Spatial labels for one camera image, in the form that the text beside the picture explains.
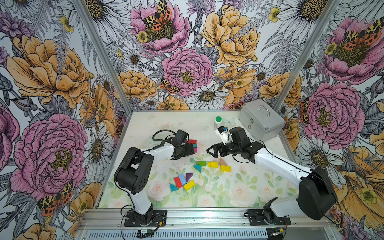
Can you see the purple triangular block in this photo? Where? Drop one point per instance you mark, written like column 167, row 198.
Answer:
column 189, row 176

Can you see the left aluminium frame post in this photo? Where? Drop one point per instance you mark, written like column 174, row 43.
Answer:
column 95, row 38

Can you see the small green circuit board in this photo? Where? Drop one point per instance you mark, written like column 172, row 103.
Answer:
column 143, row 233

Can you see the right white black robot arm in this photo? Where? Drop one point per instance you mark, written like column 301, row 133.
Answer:
column 315, row 195

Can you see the red block lower cluster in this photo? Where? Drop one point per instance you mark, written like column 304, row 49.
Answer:
column 178, row 182

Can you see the green rectangular block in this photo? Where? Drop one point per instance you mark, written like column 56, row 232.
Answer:
column 201, row 163

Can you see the light blue block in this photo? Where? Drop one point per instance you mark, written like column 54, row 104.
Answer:
column 182, row 179

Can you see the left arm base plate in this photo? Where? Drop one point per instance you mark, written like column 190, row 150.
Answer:
column 153, row 218

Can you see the silver metal case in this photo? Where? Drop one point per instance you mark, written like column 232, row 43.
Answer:
column 262, row 122

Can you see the teal triangular block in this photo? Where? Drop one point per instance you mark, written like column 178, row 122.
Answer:
column 198, row 168

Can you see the yellow block near green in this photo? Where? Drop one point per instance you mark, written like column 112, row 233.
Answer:
column 213, row 164

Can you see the tan triangular block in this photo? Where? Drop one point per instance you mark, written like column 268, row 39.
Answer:
column 222, row 162

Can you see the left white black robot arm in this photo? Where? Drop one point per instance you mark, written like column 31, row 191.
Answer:
column 133, row 173

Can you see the yellow block right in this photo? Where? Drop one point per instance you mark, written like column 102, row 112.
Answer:
column 224, row 168

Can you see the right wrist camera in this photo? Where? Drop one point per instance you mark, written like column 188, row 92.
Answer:
column 224, row 134

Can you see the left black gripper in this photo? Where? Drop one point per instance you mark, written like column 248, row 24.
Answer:
column 189, row 151

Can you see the aluminium front rail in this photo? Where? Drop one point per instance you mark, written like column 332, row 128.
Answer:
column 177, row 218

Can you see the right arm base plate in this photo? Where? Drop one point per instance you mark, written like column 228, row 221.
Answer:
column 261, row 217

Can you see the white bottle green cap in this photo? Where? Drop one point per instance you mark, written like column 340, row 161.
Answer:
column 218, row 122

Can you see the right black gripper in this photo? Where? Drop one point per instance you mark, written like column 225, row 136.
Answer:
column 220, row 146

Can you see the yellow block lower cluster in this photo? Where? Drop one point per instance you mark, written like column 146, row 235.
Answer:
column 189, row 185

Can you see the aluminium frame post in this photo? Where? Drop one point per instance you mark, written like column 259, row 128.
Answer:
column 95, row 38
column 320, row 26

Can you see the right aluminium frame post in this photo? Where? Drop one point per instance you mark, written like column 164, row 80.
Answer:
column 320, row 26

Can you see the teal triangle lower cluster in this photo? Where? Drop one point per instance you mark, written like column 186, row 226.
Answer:
column 173, row 188

